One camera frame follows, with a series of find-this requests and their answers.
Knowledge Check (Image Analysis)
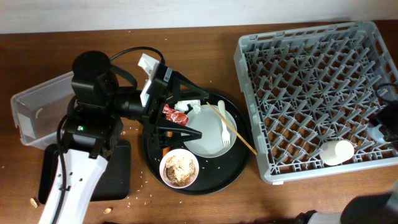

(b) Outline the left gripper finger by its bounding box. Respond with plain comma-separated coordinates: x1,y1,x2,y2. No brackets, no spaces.
155,118,202,149
169,71,209,101

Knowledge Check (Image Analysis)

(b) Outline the wooden chopstick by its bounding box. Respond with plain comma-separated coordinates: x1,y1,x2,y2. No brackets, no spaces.
206,102,257,156

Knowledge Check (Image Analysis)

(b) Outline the white paper cup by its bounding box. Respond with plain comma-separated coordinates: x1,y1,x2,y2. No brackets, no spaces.
320,140,354,166

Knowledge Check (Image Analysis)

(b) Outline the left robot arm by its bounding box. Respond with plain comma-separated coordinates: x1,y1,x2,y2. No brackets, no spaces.
40,50,209,223

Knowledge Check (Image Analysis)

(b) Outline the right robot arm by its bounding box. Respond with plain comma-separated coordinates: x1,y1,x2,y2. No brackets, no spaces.
293,101,397,224

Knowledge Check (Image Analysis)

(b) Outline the grey dishwasher rack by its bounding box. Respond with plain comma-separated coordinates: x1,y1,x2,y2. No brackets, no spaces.
234,21,397,185

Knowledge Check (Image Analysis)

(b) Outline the orange carrot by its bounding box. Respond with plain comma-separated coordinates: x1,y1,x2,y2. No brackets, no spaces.
162,132,173,157

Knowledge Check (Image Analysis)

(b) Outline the crumpled white tissue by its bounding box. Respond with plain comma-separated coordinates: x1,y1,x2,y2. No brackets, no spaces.
174,100,201,113

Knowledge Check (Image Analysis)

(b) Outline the red snack wrapper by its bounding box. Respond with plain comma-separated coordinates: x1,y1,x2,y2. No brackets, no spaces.
162,104,188,126

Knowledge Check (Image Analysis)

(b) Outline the pink bowl with food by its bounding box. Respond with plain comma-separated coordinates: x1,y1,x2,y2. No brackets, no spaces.
159,149,199,189

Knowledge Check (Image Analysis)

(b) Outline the pale blue plate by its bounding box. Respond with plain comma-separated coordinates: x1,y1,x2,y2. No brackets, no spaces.
184,105,237,158

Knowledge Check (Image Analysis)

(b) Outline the white plastic fork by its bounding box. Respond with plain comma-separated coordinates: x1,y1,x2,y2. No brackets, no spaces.
218,100,231,147

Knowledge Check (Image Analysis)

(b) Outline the round black serving tray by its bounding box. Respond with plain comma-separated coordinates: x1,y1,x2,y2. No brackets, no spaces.
141,90,253,195

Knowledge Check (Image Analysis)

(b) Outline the black rectangular tray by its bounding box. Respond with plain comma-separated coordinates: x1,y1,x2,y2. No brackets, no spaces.
38,139,131,204

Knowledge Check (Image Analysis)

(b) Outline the peanut on table front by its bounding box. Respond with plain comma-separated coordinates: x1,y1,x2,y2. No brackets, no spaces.
104,208,112,214

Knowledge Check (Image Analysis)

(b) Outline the peanut on table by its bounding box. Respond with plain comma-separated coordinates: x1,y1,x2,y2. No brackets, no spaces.
104,208,112,214
30,198,39,208

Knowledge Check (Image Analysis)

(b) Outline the clear plastic bin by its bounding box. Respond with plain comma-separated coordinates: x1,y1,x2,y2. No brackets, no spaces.
11,72,75,150

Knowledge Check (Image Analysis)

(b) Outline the peanut on table left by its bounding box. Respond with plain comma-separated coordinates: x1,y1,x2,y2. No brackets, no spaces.
30,198,39,208

